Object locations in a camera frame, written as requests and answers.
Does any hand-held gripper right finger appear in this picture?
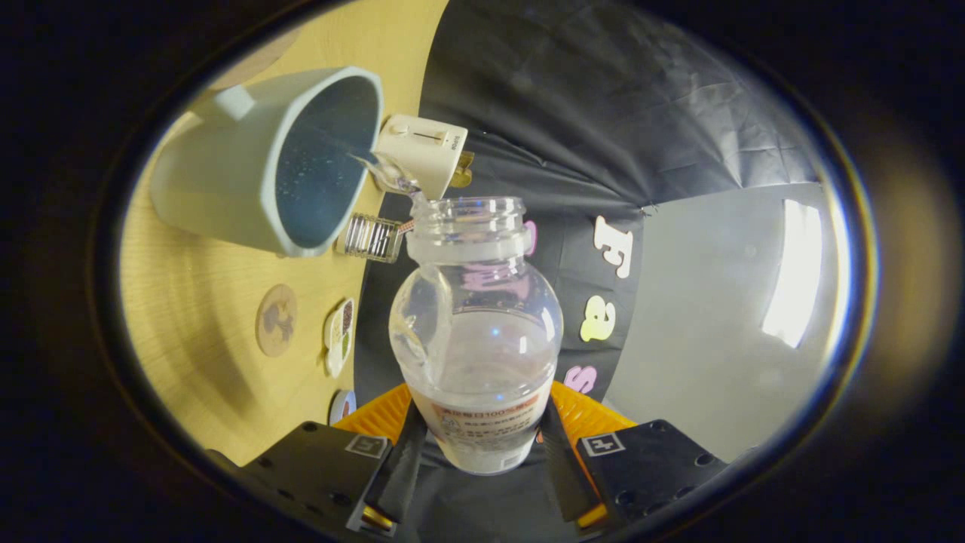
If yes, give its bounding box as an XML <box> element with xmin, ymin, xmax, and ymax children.
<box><xmin>537</xmin><ymin>381</ymin><xmax>731</xmax><ymax>532</ymax></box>

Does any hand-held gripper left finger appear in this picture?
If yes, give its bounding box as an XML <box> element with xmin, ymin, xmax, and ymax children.
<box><xmin>237</xmin><ymin>383</ymin><xmax>430</xmax><ymax>538</ymax></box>

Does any clear plastic juice bottle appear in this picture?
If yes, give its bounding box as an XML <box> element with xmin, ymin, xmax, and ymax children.
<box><xmin>388</xmin><ymin>197</ymin><xmax>564</xmax><ymax>476</ymax></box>

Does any round cork coaster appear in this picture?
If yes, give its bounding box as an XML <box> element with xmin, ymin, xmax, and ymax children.
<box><xmin>256</xmin><ymin>284</ymin><xmax>299</xmax><ymax>358</ymax></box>

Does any pale green cup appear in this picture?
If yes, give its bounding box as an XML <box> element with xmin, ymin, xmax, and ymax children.
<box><xmin>149</xmin><ymin>34</ymin><xmax>384</xmax><ymax>259</ymax></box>

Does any white divided bean dish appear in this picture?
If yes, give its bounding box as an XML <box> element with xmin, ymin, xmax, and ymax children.
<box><xmin>324</xmin><ymin>298</ymin><xmax>355</xmax><ymax>379</ymax></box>

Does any clear glass straw holder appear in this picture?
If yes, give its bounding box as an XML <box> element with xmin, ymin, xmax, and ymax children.
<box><xmin>335</xmin><ymin>213</ymin><xmax>404</xmax><ymax>264</ymax></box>

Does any wooden table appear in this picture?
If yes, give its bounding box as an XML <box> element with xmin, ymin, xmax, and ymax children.
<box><xmin>119</xmin><ymin>0</ymin><xmax>451</xmax><ymax>467</ymax></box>

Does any white toaster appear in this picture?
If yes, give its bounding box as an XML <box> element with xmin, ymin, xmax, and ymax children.
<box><xmin>373</xmin><ymin>114</ymin><xmax>469</xmax><ymax>201</ymax></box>

